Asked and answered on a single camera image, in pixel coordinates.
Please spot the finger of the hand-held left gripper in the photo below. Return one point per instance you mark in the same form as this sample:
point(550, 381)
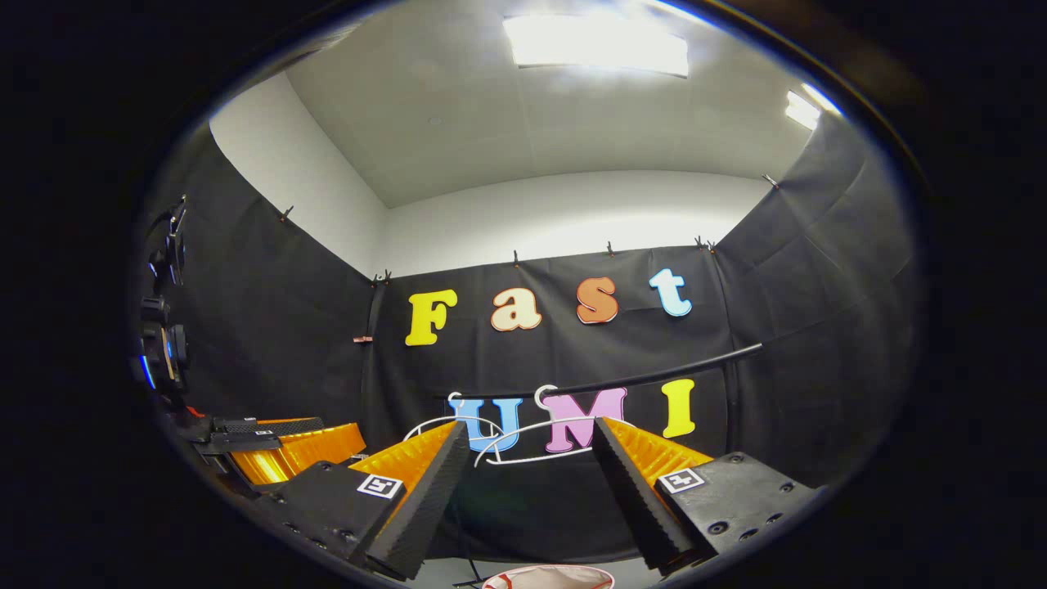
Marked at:
point(278, 425)
point(245, 444)

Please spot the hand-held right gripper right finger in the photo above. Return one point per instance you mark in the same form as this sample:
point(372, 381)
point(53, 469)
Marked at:
point(634, 499)

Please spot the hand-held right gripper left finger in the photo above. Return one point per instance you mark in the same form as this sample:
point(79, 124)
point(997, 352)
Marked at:
point(425, 499)

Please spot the white plastic hanger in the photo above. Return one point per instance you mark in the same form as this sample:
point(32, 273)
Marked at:
point(433, 420)
point(523, 428)

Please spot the black backdrop cloth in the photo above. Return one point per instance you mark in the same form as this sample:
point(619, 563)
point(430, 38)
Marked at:
point(818, 327)

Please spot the small ceiling light panel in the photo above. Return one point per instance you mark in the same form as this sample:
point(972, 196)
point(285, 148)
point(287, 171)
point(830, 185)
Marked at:
point(806, 108)

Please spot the large ceiling light panel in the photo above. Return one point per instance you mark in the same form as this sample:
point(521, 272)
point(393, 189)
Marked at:
point(597, 45)

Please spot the black clothes rail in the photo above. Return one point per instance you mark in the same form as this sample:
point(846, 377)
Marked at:
point(671, 372)

